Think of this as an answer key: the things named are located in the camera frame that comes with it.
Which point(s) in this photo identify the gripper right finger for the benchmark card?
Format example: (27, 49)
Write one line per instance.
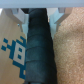
(55, 17)

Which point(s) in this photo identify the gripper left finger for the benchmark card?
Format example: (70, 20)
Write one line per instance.
(20, 17)

